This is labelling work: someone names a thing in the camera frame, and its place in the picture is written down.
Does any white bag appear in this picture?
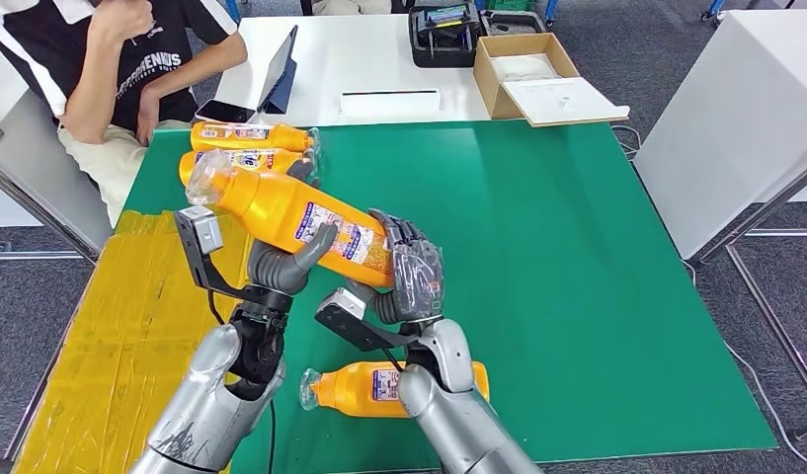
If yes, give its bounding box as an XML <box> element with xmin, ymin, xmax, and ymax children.
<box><xmin>491</xmin><ymin>53</ymin><xmax>561</xmax><ymax>82</ymax></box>

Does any grey moulded tray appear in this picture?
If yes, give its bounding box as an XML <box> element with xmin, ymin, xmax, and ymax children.
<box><xmin>478</xmin><ymin>9</ymin><xmax>547</xmax><ymax>38</ymax></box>

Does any grey side table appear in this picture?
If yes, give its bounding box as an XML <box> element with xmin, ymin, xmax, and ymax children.
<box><xmin>0</xmin><ymin>39</ymin><xmax>113</xmax><ymax>263</ymax></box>

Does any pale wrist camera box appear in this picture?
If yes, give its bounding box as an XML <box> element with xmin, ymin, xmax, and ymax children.
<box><xmin>314</xmin><ymin>287</ymin><xmax>421</xmax><ymax>354</ymax></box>
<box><xmin>175</xmin><ymin>205</ymin><xmax>293</xmax><ymax>309</ymax></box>

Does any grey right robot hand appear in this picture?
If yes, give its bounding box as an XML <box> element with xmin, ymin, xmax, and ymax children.
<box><xmin>345</xmin><ymin>207</ymin><xmax>446</xmax><ymax>326</ymax></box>

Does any yellow taped plastic sheet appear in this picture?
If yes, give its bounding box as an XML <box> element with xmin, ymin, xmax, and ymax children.
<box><xmin>13</xmin><ymin>208</ymin><xmax>255</xmax><ymax>474</ymax></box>

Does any person's right hand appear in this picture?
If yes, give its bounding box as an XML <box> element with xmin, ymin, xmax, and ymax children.
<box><xmin>88</xmin><ymin>0</ymin><xmax>157</xmax><ymax>48</ymax></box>

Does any open cardboard box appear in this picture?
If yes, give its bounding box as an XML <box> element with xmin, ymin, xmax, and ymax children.
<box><xmin>472</xmin><ymin>33</ymin><xmax>631</xmax><ymax>128</ymax></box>

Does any person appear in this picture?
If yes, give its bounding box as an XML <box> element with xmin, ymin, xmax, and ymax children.
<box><xmin>0</xmin><ymin>0</ymin><xmax>249</xmax><ymax>227</ymax></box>
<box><xmin>309</xmin><ymin>0</ymin><xmax>392</xmax><ymax>17</ymax></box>

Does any white flat box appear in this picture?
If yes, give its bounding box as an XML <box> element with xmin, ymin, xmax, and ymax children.
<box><xmin>339</xmin><ymin>88</ymin><xmax>442</xmax><ymax>119</ymax></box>

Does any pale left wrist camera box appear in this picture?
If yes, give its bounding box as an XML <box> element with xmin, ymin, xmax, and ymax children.
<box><xmin>175</xmin><ymin>205</ymin><xmax>293</xmax><ymax>309</ymax></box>

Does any person's left hand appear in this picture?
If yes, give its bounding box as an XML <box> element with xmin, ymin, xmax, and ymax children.
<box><xmin>134</xmin><ymin>86</ymin><xmax>162</xmax><ymax>147</ymax></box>

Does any green table mat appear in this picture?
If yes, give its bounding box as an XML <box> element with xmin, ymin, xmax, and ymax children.
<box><xmin>13</xmin><ymin>119</ymin><xmax>778</xmax><ymax>474</ymax></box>

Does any white floor cable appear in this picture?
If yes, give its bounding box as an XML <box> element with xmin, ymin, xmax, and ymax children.
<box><xmin>723</xmin><ymin>347</ymin><xmax>807</xmax><ymax>474</ymax></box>

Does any grey cable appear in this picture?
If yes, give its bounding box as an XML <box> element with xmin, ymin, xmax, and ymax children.
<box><xmin>609</xmin><ymin>122</ymin><xmax>642</xmax><ymax>160</ymax></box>

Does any smartphone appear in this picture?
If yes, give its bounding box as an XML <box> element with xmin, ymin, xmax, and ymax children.
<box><xmin>195</xmin><ymin>98</ymin><xmax>257</xmax><ymax>125</ymax></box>

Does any clear plastic wrap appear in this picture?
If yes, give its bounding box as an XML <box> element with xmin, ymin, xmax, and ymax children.
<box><xmin>389</xmin><ymin>235</ymin><xmax>446</xmax><ymax>322</ymax></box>

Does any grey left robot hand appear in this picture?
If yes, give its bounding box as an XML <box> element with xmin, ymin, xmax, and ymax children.
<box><xmin>247</xmin><ymin>160</ymin><xmax>340</xmax><ymax>297</ymax></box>

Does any orange detergent bottle clear cap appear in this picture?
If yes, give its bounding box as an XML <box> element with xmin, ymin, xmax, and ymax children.
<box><xmin>190</xmin><ymin>120</ymin><xmax>321</xmax><ymax>154</ymax></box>
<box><xmin>299</xmin><ymin>359</ymin><xmax>491</xmax><ymax>420</ymax></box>
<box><xmin>178</xmin><ymin>146</ymin><xmax>317</xmax><ymax>189</ymax></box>
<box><xmin>185</xmin><ymin>148</ymin><xmax>396</xmax><ymax>289</ymax></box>

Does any white side table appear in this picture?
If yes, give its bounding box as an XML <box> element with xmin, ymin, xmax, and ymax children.
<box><xmin>631</xmin><ymin>9</ymin><xmax>807</xmax><ymax>262</ymax></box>

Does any black tool case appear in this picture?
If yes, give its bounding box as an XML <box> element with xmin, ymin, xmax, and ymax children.
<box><xmin>408</xmin><ymin>3</ymin><xmax>483</xmax><ymax>69</ymax></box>

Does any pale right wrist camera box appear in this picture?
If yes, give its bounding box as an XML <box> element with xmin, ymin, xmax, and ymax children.
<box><xmin>314</xmin><ymin>287</ymin><xmax>421</xmax><ymax>354</ymax></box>

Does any tablet in dark case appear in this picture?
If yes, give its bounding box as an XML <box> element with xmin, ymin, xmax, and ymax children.
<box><xmin>255</xmin><ymin>25</ymin><xmax>299</xmax><ymax>116</ymax></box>

